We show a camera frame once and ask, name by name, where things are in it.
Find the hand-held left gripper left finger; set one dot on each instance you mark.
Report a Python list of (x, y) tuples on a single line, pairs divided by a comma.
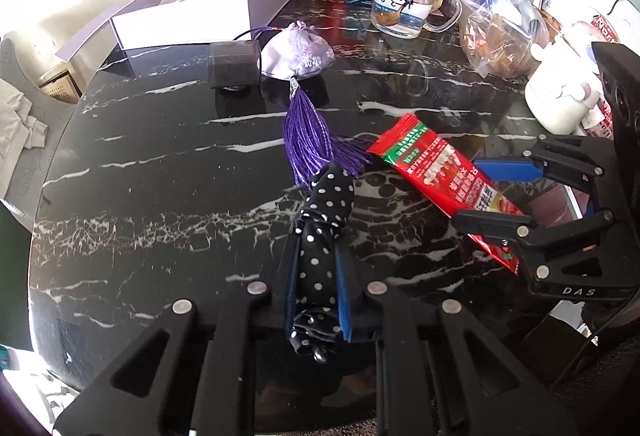
[(289, 296)]

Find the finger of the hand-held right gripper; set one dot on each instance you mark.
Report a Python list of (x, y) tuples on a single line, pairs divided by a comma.
[(500, 226), (505, 169)]

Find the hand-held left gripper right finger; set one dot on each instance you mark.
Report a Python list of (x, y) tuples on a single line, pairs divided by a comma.
[(344, 306)]

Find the red green snack packet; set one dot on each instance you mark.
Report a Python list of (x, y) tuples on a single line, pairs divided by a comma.
[(430, 160)]

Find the black charger block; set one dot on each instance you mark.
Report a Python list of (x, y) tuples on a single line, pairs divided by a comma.
[(232, 63)]

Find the purple sachet with tassel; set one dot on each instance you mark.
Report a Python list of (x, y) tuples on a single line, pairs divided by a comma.
[(295, 50)]

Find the white gift box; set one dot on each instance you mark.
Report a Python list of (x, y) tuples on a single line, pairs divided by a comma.
[(190, 23)]

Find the white figurine cup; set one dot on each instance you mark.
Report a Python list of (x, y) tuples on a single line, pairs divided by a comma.
[(560, 90)]

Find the clear plastic bag of snacks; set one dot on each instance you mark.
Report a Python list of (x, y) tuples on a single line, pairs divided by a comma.
[(500, 45)]

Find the red white labelled packet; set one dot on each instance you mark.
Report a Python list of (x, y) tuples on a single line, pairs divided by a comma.
[(607, 23)]

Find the dark green chair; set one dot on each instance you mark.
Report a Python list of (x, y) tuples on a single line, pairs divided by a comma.
[(12, 276)]

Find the grey chair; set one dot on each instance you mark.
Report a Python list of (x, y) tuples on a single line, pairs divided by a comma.
[(22, 176)]

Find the cream framed panel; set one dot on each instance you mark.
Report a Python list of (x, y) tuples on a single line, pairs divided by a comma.
[(60, 85)]

